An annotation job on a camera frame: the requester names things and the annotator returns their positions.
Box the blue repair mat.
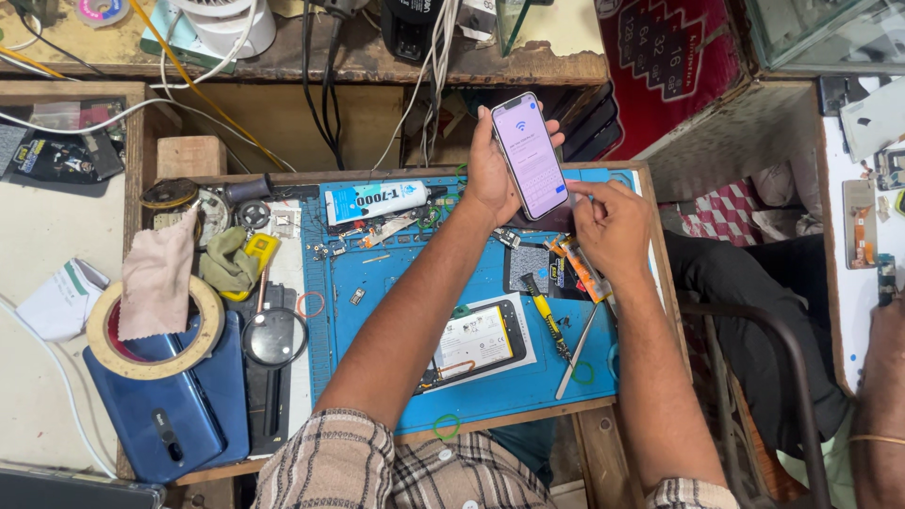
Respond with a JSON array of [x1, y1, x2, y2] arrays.
[[300, 167, 641, 436]]

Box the person's right hand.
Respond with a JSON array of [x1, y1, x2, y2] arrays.
[[566, 180, 655, 285]]

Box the orange packet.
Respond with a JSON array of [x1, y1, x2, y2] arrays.
[[557, 236, 613, 304]]

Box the white desk fan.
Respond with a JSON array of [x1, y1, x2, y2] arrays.
[[167, 0, 277, 59]]

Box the red white checkered cloth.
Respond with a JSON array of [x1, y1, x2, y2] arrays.
[[696, 180, 766, 249]]

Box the beige masking tape roll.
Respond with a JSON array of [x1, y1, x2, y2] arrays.
[[85, 275, 226, 382]]

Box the metal chair frame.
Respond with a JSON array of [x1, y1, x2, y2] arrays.
[[677, 302, 834, 509]]

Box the silver flex strip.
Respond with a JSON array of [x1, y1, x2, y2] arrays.
[[359, 215, 420, 249]]

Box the black magnifying glass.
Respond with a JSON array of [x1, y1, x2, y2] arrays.
[[240, 306, 311, 438]]

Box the blue phone back cover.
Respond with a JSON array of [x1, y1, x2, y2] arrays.
[[177, 310, 250, 469]]

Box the yellow cable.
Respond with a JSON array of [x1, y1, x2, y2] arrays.
[[0, 0, 288, 172]]

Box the wooden work tray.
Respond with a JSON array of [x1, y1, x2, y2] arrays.
[[116, 161, 691, 489]]

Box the black cables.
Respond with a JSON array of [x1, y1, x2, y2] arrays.
[[300, 0, 349, 172]]

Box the black charger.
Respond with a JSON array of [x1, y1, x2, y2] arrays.
[[379, 0, 448, 64]]

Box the round brass disc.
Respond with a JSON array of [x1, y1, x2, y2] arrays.
[[139, 177, 201, 212]]

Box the yellow handled screwdriver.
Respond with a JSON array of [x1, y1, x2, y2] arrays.
[[521, 273, 573, 366]]

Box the pink cloth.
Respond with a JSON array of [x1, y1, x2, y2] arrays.
[[117, 205, 201, 342]]

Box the white folded paper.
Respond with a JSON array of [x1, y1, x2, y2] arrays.
[[15, 257, 111, 343]]

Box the black tool handle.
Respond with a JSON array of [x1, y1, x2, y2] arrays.
[[224, 174, 321, 206]]

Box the red rubber band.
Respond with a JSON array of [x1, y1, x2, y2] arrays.
[[296, 290, 327, 320]]

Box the small black printed packet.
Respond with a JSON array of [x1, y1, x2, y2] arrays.
[[548, 254, 589, 302]]

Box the white smartphone with lit screen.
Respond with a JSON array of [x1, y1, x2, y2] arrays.
[[491, 92, 571, 222]]

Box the small grey gear wheel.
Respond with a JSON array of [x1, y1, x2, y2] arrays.
[[236, 199, 272, 230]]

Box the bundle of white cables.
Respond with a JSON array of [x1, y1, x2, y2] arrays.
[[371, 0, 464, 172]]

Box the black phone screen panel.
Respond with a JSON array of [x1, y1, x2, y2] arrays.
[[236, 282, 298, 458]]

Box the white phone panel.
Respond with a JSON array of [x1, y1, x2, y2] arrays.
[[839, 76, 905, 165]]

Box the person's checked shirt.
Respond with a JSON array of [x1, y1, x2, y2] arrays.
[[250, 408, 741, 509]]

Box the white cable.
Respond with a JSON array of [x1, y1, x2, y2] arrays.
[[0, 296, 118, 479]]

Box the grey patterned square pad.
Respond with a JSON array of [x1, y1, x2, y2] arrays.
[[503, 244, 553, 295]]

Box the yellow plastic tool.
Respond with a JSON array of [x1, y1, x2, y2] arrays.
[[219, 232, 282, 304]]

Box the stack of black phones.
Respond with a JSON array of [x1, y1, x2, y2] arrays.
[[557, 83, 625, 165]]

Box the round metal disc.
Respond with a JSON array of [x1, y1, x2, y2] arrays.
[[189, 187, 235, 250]]

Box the phone in clear case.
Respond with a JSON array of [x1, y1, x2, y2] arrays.
[[0, 465, 168, 509]]

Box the glass display case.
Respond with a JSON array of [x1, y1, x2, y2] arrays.
[[741, 0, 905, 77]]

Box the blue phone with camera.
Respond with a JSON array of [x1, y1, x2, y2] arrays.
[[82, 331, 229, 486]]

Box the person's left hand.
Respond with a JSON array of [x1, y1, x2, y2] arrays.
[[463, 105, 567, 229]]

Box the white glue tube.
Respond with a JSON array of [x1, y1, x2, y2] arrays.
[[325, 180, 434, 227]]

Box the phone frame with orange flex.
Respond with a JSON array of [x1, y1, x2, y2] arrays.
[[842, 178, 880, 271]]

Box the green cloth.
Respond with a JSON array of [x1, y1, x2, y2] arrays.
[[198, 226, 262, 293]]

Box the wooden block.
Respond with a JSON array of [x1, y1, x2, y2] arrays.
[[156, 136, 228, 182]]

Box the opened black phone with battery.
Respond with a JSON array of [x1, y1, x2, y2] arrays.
[[413, 299, 528, 395]]

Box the wooden compartment with packets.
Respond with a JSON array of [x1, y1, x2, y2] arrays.
[[0, 81, 165, 200]]

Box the red printed box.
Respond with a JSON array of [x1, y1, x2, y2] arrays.
[[592, 0, 752, 165]]

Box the metal spudger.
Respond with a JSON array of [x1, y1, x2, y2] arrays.
[[554, 304, 602, 401]]

